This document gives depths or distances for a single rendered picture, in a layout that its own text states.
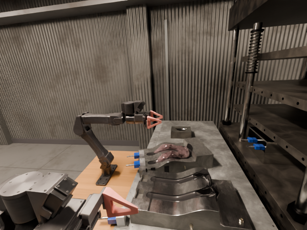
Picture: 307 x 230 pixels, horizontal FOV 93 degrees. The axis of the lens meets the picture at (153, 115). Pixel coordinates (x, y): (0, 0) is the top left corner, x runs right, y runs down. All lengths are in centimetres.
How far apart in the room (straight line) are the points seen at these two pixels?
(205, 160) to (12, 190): 96
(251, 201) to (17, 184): 94
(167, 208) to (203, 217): 15
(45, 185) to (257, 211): 88
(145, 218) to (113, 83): 232
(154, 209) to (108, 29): 259
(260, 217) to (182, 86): 203
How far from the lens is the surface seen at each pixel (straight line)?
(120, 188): 100
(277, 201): 108
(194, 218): 75
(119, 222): 82
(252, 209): 96
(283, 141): 113
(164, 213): 75
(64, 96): 335
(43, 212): 33
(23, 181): 35
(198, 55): 256
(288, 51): 120
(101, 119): 89
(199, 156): 104
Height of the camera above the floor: 147
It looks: 18 degrees down
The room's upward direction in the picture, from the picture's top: 3 degrees counter-clockwise
